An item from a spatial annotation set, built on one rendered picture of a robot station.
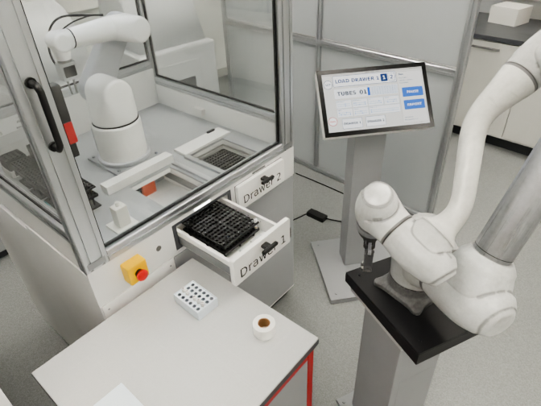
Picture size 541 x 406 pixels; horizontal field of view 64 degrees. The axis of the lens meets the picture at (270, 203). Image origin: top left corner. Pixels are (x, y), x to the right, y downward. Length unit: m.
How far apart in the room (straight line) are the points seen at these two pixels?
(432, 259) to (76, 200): 0.94
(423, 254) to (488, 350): 1.47
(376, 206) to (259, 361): 0.58
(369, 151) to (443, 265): 1.23
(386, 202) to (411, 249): 0.12
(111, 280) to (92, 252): 0.14
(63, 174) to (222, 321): 0.65
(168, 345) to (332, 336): 1.14
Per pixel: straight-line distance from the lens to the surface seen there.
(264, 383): 1.31
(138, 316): 1.52
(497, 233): 1.21
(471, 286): 1.22
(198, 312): 1.43
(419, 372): 1.75
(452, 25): 2.66
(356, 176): 2.28
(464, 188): 1.13
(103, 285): 1.50
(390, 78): 2.15
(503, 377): 2.42
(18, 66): 1.16
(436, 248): 1.07
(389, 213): 1.07
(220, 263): 1.47
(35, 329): 2.75
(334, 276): 2.59
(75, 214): 1.33
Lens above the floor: 1.87
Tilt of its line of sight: 36 degrees down
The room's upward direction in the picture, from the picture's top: 3 degrees counter-clockwise
